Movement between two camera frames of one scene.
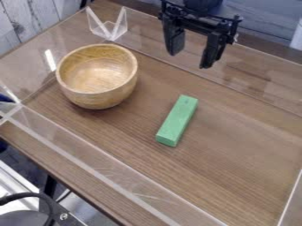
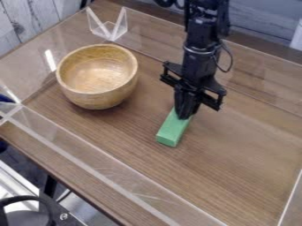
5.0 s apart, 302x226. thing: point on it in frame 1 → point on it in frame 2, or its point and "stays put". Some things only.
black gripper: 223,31 → 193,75
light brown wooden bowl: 96,74 stays put
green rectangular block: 176,120 stays put
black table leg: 49,186 stays put
